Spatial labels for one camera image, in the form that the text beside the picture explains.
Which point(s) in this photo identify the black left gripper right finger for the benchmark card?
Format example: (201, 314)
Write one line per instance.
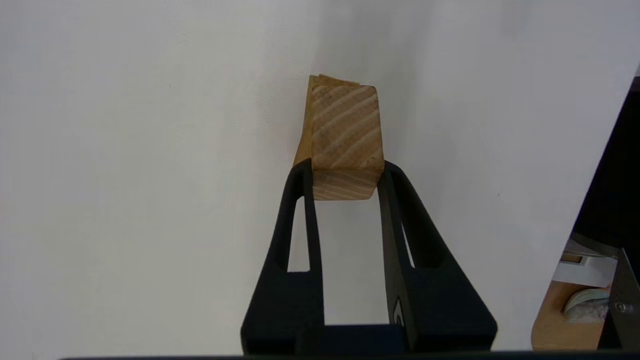
(440, 310)

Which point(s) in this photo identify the rectangular wooden building block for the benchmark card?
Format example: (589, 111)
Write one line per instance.
(302, 145)

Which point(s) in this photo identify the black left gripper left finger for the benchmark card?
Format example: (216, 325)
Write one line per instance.
(285, 300)

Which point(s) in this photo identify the white flat box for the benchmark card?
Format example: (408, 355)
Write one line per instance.
(582, 265)

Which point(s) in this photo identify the black robot chassis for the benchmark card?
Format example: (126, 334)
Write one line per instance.
(617, 175)

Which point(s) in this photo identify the triangular wooden building block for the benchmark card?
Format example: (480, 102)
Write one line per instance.
(345, 135)

